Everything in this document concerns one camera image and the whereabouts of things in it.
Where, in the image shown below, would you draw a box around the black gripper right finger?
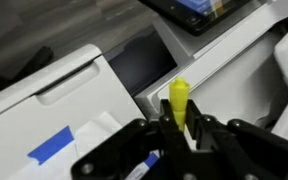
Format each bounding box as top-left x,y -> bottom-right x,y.
186,99 -> 288,180

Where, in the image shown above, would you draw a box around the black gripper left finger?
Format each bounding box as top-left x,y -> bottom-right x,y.
71,99 -> 183,180

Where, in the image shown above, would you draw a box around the yellow highlighter marker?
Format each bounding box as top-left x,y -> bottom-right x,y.
169,78 -> 190,131

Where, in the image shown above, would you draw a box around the blue tape strip right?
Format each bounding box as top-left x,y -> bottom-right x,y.
144,152 -> 159,167

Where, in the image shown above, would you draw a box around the blue tape strip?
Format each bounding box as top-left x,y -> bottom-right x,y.
144,152 -> 159,167
27,126 -> 74,165

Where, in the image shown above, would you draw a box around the white printed paper sheet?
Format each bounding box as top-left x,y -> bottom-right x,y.
3,111 -> 144,180

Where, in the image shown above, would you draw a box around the white office printer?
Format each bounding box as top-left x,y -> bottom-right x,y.
0,0 -> 288,180

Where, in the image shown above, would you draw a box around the blue tape strip top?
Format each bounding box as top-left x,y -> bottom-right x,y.
27,126 -> 74,165

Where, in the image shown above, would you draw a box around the black printer touchscreen panel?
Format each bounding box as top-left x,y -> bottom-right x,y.
138,0 -> 251,36

